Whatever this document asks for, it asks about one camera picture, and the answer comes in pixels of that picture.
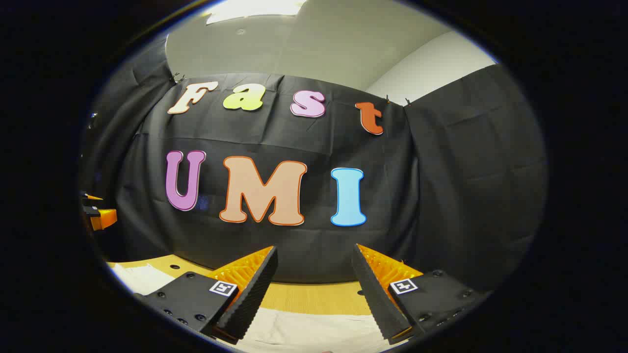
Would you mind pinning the black backdrop cloth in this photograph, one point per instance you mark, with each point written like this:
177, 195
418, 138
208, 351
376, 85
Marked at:
441, 196

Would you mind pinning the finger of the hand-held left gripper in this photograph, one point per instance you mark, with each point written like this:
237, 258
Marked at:
104, 218
93, 197

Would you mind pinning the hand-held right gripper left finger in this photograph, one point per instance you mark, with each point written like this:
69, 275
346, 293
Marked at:
255, 300

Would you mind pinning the ceiling light panel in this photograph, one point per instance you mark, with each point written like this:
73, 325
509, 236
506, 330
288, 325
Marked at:
255, 9

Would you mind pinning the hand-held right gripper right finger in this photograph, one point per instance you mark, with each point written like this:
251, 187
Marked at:
374, 300

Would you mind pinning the white jeans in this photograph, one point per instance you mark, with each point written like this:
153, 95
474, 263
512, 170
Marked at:
304, 329

